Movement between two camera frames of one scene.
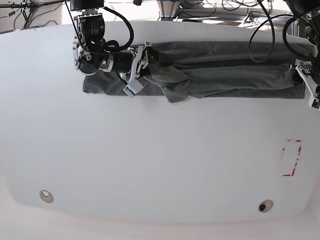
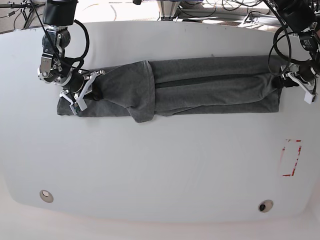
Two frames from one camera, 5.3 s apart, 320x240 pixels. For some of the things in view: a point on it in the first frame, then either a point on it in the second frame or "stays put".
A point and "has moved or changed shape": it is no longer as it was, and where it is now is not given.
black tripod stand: [31, 5] stays put
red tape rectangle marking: [283, 149] stays put
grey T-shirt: [180, 71] has moved or changed shape
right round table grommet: [265, 205] stays put
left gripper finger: [297, 77] -> [288, 82]
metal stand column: [167, 9] stays put
